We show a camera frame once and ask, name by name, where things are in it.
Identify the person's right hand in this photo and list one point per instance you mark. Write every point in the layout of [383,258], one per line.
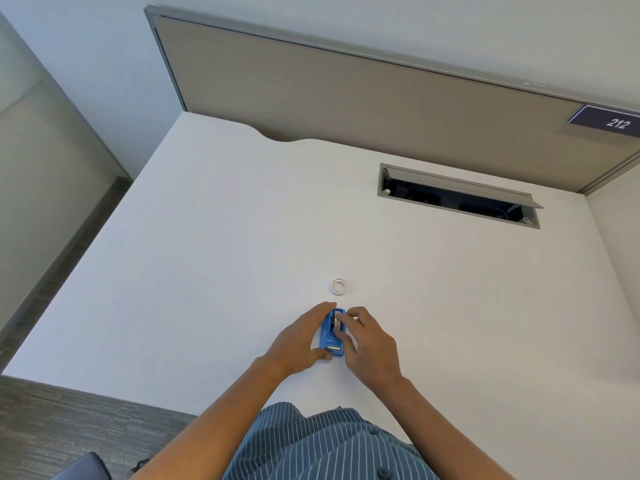
[372,352]

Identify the person's left hand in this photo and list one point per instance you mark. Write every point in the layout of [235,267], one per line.
[292,344]

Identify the person's left thumb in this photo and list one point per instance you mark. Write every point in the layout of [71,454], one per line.
[322,354]

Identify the person's right thumb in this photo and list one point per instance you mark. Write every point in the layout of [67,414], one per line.
[345,341]

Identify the blue tape dispenser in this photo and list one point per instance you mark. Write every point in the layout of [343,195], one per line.
[331,339]

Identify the person's right forearm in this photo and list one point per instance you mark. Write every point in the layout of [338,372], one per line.
[440,434]

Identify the person's left forearm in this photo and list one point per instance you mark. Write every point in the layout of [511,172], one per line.
[210,424]

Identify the white tape roll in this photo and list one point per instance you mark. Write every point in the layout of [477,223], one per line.
[340,286]

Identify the blue striped shirt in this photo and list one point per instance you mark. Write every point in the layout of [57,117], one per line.
[325,444]

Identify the beige desk partition panel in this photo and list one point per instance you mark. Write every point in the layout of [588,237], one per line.
[380,99]

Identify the dark sign plate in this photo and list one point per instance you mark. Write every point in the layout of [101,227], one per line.
[607,120]

